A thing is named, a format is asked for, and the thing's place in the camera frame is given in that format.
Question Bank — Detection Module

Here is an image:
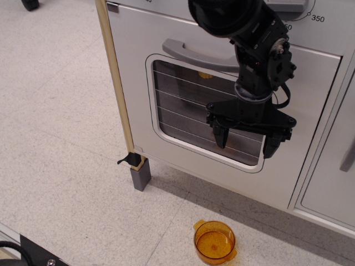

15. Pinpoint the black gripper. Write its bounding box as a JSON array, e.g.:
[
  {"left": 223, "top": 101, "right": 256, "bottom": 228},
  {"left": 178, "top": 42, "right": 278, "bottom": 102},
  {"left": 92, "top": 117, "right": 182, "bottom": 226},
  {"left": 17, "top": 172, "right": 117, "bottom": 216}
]
[{"left": 206, "top": 98, "right": 297, "bottom": 158}]

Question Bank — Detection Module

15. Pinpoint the white oven door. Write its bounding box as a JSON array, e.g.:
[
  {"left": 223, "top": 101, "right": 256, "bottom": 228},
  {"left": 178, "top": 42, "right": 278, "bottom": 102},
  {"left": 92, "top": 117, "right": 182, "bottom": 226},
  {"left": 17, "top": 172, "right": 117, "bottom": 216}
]
[{"left": 105, "top": 1, "right": 341, "bottom": 209}]

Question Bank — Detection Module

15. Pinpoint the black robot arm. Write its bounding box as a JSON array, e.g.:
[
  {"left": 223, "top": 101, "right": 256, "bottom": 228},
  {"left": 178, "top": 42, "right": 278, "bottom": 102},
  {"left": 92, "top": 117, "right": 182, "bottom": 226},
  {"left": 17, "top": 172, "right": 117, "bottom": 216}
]
[{"left": 188, "top": 1, "right": 297, "bottom": 158}]

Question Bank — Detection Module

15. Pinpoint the orange toy chicken drumstick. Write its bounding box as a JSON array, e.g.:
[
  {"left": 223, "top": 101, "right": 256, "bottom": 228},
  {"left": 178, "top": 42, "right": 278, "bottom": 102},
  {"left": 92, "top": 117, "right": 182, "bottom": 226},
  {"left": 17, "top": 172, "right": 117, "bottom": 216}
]
[{"left": 214, "top": 132, "right": 241, "bottom": 150}]

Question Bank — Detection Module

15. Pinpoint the yellow toy corn piece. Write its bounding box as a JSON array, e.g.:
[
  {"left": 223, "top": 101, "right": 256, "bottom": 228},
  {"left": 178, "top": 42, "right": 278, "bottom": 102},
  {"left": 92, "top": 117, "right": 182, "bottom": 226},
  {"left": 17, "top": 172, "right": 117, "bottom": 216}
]
[{"left": 198, "top": 71, "right": 214, "bottom": 79}]

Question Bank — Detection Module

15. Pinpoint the white right cabinet door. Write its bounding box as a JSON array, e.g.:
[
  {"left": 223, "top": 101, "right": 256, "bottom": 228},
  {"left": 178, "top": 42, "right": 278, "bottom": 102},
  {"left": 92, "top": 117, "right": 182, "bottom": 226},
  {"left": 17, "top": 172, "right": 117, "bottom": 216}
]
[{"left": 294, "top": 62, "right": 354, "bottom": 237}]

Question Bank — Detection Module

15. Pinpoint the white toy kitchen cabinet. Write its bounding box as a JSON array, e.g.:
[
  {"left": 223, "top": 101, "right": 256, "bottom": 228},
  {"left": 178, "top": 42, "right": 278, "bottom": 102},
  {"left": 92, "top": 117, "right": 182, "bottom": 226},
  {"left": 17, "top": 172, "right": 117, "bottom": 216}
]
[{"left": 96, "top": 1, "right": 354, "bottom": 237}]

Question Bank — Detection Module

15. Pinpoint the orange transparent toy pot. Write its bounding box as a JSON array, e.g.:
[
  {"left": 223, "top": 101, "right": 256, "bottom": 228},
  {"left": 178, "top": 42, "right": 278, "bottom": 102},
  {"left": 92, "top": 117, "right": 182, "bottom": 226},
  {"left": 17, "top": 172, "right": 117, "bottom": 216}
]
[{"left": 194, "top": 219, "right": 238, "bottom": 265}]

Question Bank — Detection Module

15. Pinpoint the grey cabinet foot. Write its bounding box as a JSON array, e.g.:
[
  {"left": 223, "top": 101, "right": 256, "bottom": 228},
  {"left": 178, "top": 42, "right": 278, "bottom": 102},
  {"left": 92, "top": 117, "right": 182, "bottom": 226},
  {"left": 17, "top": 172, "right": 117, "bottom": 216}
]
[{"left": 130, "top": 159, "right": 151, "bottom": 192}]

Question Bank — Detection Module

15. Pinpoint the black tape on leg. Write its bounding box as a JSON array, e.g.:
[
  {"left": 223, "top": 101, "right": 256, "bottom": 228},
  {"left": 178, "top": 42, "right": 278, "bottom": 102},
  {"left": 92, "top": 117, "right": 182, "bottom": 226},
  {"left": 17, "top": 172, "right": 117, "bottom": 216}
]
[{"left": 117, "top": 152, "right": 141, "bottom": 167}]

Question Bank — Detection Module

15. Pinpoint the grey temperature knob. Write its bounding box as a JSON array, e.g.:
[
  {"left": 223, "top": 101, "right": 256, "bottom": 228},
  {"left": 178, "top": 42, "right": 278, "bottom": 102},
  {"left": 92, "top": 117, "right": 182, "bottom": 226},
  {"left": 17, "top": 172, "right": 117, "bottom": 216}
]
[{"left": 266, "top": 0, "right": 309, "bottom": 13}]

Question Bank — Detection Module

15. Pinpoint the black mounting plate with screw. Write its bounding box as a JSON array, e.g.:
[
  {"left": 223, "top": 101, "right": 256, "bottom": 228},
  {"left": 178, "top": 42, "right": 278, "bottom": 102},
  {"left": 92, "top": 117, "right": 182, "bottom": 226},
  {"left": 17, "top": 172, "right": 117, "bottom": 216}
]
[{"left": 20, "top": 235, "right": 69, "bottom": 266}]

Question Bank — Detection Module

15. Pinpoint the black caster wheel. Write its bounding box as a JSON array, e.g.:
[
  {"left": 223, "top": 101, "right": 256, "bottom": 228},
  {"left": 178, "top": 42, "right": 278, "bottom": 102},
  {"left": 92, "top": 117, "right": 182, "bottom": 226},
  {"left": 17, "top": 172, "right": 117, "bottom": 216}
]
[{"left": 21, "top": 0, "right": 39, "bottom": 12}]

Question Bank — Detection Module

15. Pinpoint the grey right door handle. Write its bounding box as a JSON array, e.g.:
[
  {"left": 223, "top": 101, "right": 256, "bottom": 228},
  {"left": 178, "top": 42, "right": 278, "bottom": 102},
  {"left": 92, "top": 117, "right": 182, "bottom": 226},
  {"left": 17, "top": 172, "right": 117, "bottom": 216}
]
[{"left": 339, "top": 140, "right": 355, "bottom": 172}]

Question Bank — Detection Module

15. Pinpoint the grey oven door handle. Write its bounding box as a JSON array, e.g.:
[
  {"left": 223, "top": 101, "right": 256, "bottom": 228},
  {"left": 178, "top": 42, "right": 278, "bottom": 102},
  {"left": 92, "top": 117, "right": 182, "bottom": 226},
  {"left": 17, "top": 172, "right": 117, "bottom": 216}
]
[{"left": 162, "top": 39, "right": 240, "bottom": 73}]

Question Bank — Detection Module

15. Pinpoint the aluminium frame rail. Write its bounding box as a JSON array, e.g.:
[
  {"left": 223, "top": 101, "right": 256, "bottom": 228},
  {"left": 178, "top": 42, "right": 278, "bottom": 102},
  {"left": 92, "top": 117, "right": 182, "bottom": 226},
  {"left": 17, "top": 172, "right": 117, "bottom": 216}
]
[{"left": 0, "top": 223, "right": 21, "bottom": 259}]

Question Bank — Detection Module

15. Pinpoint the black cable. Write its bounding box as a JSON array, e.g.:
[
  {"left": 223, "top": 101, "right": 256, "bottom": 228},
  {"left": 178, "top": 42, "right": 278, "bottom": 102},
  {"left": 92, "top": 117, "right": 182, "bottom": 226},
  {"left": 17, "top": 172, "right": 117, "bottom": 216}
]
[{"left": 0, "top": 241, "right": 31, "bottom": 266}]

